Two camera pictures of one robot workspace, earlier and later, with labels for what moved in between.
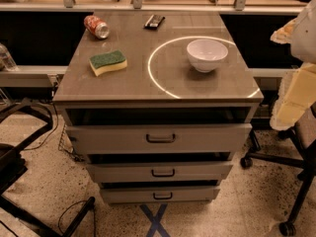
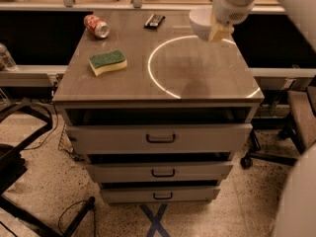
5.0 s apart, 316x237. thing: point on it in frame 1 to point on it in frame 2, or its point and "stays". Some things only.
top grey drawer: x=160 y=138 stays
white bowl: x=205 y=54 to x=200 y=22
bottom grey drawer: x=160 y=195 stays
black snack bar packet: x=154 y=21 stays
